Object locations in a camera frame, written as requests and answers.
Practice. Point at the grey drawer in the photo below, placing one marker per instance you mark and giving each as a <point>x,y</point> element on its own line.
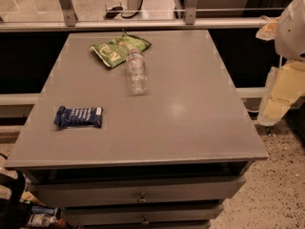
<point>138,191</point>
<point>142,214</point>

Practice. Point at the bottle on floor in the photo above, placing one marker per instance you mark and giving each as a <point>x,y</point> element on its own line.
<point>41,220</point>

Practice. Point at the blue snack packet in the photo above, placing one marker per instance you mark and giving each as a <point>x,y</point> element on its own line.
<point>78,117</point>

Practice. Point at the black bag on floor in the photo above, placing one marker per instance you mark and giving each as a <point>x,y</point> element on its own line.
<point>14,214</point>

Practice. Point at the green chip bag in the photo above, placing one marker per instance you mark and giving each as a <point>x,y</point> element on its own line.
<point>114,52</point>

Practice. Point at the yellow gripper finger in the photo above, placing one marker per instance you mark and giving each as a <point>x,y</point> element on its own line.
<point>268,31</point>
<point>284,86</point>

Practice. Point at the grey drawer cabinet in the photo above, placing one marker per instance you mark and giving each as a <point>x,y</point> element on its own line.
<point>190,123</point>

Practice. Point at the clear plastic water bottle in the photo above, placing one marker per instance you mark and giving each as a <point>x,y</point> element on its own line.
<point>136,72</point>

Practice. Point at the metal railing frame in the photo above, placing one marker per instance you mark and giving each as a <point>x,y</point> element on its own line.
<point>88,15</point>

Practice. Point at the upper grey drawer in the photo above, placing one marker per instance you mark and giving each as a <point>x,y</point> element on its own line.
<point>138,191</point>

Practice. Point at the lower grey drawer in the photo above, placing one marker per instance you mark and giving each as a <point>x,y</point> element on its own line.
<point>142,214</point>

